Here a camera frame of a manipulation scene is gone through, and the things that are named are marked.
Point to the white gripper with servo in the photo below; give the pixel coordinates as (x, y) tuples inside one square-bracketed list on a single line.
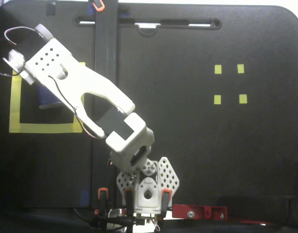
[(15, 61)]

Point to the blue USB wall charger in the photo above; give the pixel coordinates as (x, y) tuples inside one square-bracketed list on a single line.
[(45, 97)]

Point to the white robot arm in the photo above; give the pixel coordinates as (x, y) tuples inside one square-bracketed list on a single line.
[(90, 85)]

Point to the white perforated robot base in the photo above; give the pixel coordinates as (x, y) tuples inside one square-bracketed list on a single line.
[(141, 204)]

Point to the long black flat bar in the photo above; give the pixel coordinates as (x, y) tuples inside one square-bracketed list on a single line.
[(105, 36)]

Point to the blue tape piece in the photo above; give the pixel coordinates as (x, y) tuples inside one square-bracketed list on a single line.
[(84, 197), (90, 9)]

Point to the orange black spring clamp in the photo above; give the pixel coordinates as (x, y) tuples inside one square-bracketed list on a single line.
[(128, 201), (99, 7), (103, 201), (166, 201)]

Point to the small yellow tape marker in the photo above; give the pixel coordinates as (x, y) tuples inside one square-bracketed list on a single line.
[(217, 99), (240, 68), (218, 69), (243, 99)]

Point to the red bar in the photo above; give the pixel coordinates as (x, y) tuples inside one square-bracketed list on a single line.
[(255, 222)]

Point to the yellow tape square frame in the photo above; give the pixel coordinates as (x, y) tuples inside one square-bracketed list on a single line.
[(41, 128)]

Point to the red metal bracket clamp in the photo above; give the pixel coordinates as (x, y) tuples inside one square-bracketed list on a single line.
[(202, 211)]

